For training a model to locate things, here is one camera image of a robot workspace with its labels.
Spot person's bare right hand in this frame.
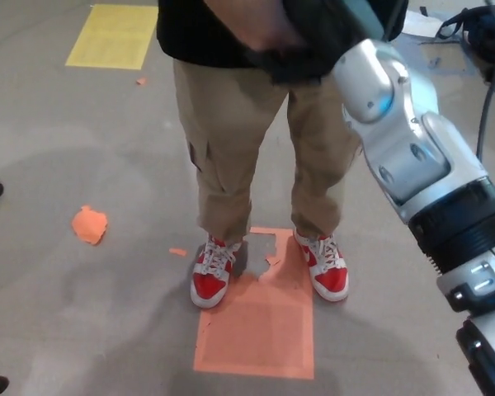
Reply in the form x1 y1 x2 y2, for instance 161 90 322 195
208 0 310 53

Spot black shirt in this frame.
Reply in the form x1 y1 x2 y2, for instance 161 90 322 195
156 0 409 71

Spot khaki cargo trousers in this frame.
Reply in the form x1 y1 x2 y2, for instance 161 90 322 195
172 57 362 244

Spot yellow floor sheet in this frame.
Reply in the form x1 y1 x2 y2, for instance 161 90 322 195
64 3 160 71

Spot white paper sheet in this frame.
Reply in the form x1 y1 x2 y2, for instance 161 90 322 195
402 8 442 40

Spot crumpled orange paper piece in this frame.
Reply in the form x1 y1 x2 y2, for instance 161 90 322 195
70 205 109 247

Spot blue floor sheet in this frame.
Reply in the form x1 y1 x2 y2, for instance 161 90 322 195
395 36 475 78

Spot blue backpack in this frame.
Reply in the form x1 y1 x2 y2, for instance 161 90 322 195
435 3 495 83

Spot red white right sneaker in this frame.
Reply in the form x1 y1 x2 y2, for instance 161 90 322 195
189 233 243 309

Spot red white sneaker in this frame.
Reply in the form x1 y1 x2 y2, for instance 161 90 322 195
189 233 243 309
292 229 350 302

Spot red white left sneaker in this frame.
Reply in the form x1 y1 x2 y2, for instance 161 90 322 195
292 229 350 302

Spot large orange floor sheet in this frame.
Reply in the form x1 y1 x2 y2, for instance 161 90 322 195
192 225 315 380

